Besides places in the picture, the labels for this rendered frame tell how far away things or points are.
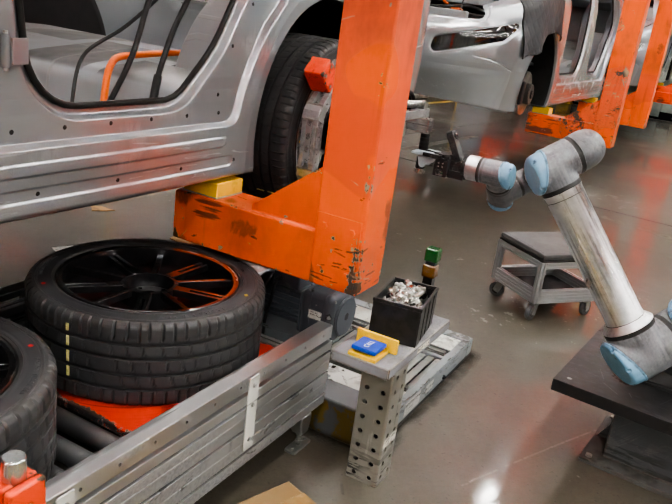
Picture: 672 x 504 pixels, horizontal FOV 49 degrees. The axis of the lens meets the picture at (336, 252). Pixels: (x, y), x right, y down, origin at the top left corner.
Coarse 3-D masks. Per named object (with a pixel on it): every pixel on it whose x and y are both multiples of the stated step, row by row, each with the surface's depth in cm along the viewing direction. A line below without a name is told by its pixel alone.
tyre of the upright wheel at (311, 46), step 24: (288, 48) 250; (312, 48) 248; (336, 48) 253; (288, 72) 242; (264, 96) 243; (288, 96) 239; (264, 120) 242; (288, 120) 239; (264, 144) 244; (288, 144) 243; (264, 168) 248; (288, 168) 247; (264, 192) 257
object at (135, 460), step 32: (288, 352) 200; (320, 352) 218; (224, 384) 179; (256, 384) 187; (288, 384) 205; (160, 416) 162; (192, 416) 167; (224, 416) 179; (128, 448) 150; (160, 448) 160; (192, 448) 170; (64, 480) 138; (96, 480) 143; (128, 480) 152
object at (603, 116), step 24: (624, 0) 536; (648, 0) 532; (624, 24) 539; (624, 48) 543; (624, 72) 547; (624, 96) 555; (528, 120) 589; (552, 120) 580; (576, 120) 572; (600, 120) 562
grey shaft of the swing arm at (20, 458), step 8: (8, 456) 118; (16, 456) 118; (24, 456) 118; (8, 464) 116; (16, 464) 117; (24, 464) 118; (8, 472) 117; (16, 472) 117; (24, 472) 118; (8, 480) 117; (16, 480) 117; (24, 480) 119
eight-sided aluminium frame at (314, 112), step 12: (312, 96) 242; (324, 96) 241; (312, 108) 239; (324, 108) 240; (312, 120) 241; (312, 132) 241; (300, 144) 244; (312, 144) 242; (300, 156) 245; (312, 156) 243; (300, 168) 246; (312, 168) 244
